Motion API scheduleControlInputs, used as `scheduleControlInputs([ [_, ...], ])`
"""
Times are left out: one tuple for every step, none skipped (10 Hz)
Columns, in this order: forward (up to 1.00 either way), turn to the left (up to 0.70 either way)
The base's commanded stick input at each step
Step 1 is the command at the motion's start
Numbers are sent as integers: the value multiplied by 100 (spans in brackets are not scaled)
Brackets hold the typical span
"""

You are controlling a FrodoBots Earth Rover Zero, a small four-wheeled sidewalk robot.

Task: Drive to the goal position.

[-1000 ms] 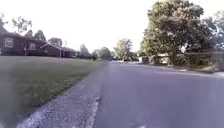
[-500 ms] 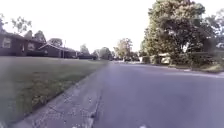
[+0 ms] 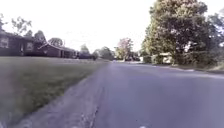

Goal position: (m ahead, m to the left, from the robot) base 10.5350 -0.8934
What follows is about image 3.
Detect distant dark trees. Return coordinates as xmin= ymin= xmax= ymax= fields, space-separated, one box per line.
xmin=92 ymin=45 xmax=116 ymax=62

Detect small pale tree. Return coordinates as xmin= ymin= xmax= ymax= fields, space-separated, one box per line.
xmin=114 ymin=37 xmax=134 ymax=62

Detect pale building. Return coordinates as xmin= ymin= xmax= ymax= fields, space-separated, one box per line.
xmin=151 ymin=52 xmax=174 ymax=65

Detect low brick house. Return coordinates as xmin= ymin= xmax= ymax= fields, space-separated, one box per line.
xmin=38 ymin=43 xmax=80 ymax=59

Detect grey asphalt road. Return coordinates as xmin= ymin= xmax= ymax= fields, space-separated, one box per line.
xmin=90 ymin=61 xmax=224 ymax=128

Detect pale concrete gutter strip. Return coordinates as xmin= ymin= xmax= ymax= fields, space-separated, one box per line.
xmin=13 ymin=63 xmax=111 ymax=128

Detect huge green tree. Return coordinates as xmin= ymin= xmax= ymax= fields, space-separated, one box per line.
xmin=141 ymin=0 xmax=224 ymax=66

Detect green grass lawn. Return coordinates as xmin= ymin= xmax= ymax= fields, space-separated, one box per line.
xmin=0 ymin=55 xmax=108 ymax=118

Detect trees behind houses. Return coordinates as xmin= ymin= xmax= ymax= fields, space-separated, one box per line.
xmin=0 ymin=13 xmax=64 ymax=48

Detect dark brick house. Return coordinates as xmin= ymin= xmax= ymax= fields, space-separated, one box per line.
xmin=0 ymin=30 xmax=43 ymax=57

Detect grass verge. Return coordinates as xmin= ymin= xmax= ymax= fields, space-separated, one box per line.
xmin=173 ymin=63 xmax=224 ymax=73

